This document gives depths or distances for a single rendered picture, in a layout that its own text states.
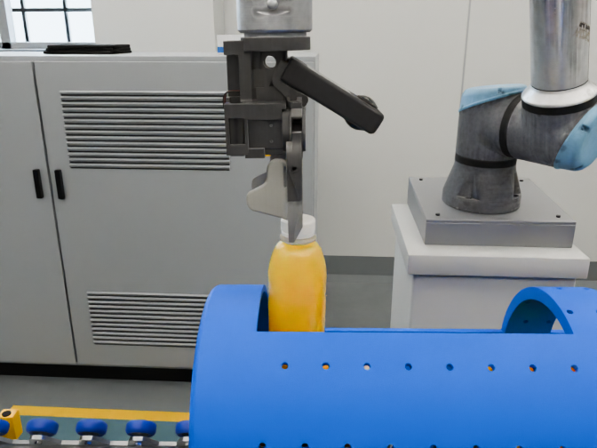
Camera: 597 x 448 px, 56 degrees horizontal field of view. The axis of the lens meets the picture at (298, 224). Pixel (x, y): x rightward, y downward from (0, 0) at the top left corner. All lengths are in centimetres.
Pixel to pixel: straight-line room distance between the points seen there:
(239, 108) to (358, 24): 286
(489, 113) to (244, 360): 67
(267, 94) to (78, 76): 180
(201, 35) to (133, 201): 116
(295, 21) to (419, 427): 41
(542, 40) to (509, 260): 37
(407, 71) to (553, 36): 250
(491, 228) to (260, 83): 63
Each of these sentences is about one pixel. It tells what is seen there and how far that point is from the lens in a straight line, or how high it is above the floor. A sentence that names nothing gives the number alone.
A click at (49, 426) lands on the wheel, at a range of 96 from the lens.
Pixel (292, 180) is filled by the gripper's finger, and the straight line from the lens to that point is 56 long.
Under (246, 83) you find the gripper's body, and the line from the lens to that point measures 58.
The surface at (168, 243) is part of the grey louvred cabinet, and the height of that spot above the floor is 70.
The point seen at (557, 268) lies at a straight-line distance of 110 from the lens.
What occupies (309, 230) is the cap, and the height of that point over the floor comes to 132.
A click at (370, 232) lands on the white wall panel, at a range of 362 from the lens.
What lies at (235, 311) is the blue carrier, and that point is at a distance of 64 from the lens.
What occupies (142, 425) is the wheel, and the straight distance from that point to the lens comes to 90.
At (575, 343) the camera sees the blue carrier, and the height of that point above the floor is 122.
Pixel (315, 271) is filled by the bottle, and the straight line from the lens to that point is 62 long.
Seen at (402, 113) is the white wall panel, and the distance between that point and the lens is 346.
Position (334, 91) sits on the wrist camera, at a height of 147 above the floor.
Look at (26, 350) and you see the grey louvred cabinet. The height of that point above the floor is 16.
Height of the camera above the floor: 152
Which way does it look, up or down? 19 degrees down
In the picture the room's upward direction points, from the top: straight up
